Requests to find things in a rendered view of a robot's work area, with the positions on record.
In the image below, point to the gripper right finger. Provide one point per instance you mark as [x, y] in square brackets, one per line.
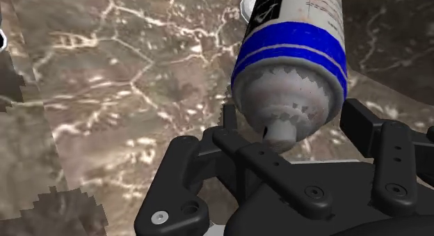
[395, 167]

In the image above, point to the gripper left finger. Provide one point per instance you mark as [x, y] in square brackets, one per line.
[176, 181]

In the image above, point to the white bottle with blue bands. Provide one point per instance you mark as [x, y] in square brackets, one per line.
[291, 58]

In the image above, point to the white round object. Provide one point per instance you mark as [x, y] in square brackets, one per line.
[246, 6]

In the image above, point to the white rimmed dark object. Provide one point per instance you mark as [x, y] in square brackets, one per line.
[1, 40]

